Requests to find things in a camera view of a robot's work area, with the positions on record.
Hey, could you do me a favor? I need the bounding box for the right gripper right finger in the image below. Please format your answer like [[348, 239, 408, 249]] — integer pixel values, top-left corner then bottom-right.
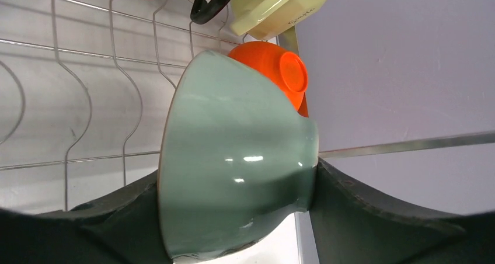
[[309, 159, 494, 263]]

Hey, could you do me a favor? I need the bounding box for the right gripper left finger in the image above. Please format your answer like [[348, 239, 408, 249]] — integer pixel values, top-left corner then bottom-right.
[[1, 172, 172, 263]]

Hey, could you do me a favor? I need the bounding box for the mint green bowl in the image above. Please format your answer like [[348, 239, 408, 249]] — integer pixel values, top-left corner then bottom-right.
[[158, 51, 319, 263]]

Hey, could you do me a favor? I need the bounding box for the orange bowl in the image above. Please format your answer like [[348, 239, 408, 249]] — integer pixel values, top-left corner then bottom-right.
[[228, 41, 309, 117]]

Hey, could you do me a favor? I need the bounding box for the pale yellow mug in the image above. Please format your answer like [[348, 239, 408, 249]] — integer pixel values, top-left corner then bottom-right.
[[230, 0, 327, 40]]

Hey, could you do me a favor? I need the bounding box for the steel two-tier dish rack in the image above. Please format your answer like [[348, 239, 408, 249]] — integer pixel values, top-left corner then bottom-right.
[[1, 0, 494, 213]]

